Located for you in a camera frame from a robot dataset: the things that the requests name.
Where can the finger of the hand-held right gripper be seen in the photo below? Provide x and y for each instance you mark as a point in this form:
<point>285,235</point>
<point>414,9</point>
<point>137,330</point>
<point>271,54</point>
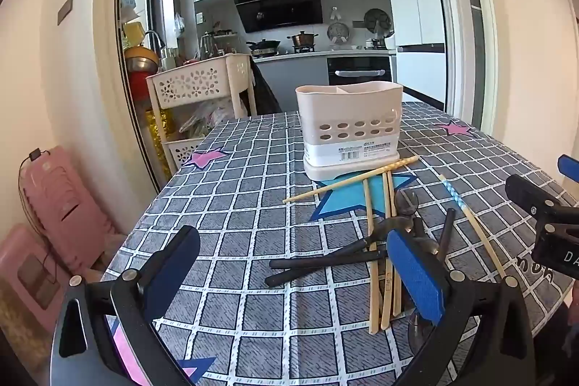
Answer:
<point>531,196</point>
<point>571,166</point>

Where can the wall switch plate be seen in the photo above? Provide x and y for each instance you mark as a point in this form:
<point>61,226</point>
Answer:
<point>65,9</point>

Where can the beige dotted chopstick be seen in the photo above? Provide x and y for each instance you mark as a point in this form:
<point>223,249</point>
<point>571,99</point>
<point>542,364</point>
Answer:
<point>343,182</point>

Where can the black wok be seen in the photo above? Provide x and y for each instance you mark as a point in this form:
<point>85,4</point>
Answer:
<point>264,44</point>

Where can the blue patterned chopstick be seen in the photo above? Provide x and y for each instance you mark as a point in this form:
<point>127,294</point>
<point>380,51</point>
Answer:
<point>457,200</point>

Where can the copper cooking pot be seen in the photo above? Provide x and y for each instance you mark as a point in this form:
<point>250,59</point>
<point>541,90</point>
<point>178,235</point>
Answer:
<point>303,38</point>

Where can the beige perforated storage cart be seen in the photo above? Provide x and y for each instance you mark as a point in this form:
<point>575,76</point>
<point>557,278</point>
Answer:
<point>190,85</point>

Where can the black built-in oven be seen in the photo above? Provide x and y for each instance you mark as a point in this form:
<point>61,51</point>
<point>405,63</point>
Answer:
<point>359,71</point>

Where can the beige perforated utensil holder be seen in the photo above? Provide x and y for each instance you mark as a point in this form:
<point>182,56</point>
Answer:
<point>348,110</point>

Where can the grey checked star tablecloth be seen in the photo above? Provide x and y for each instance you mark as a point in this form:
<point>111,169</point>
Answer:
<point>253,196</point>

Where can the plastic bags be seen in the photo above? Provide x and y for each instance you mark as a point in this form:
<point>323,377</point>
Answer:
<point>212,117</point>

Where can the metal faucet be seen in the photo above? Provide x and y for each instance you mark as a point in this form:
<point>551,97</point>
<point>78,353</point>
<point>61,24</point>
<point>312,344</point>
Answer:
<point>154,35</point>

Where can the black range hood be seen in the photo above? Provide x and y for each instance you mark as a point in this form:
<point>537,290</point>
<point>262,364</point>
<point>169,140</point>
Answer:
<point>280,6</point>

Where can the pink folding stool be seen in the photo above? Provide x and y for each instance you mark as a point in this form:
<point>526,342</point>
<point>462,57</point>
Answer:
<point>63,196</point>

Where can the yellow box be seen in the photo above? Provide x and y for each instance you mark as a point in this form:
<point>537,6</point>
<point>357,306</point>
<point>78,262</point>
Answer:
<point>134,33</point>

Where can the white kitchen counter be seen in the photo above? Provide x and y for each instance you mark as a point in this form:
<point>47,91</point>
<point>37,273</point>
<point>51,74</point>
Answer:
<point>325,52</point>

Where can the gold patterned bottle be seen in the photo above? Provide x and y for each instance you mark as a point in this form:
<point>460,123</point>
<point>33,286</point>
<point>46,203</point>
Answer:
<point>160,137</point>

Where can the glass kettle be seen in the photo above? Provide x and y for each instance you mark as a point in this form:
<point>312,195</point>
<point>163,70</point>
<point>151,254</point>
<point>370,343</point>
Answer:
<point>208,47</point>

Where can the yellow metal pot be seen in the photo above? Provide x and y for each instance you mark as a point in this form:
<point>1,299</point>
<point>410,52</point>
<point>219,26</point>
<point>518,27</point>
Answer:
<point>141,58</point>

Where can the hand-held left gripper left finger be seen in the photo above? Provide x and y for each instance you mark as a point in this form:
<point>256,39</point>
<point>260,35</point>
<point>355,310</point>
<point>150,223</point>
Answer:
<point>174,273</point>

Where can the white refrigerator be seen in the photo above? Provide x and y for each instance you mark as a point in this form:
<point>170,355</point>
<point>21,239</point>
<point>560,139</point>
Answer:
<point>416,51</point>

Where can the dark cloth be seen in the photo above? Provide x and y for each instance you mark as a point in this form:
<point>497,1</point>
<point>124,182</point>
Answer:
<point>264,92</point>

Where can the red container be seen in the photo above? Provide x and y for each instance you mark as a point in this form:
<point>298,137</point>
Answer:
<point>138,87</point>

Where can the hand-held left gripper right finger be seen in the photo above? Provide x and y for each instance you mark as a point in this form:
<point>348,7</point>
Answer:
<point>416,273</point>

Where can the pink plastic stool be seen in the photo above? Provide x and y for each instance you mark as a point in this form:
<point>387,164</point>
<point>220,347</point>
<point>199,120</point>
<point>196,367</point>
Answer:
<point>27,268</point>

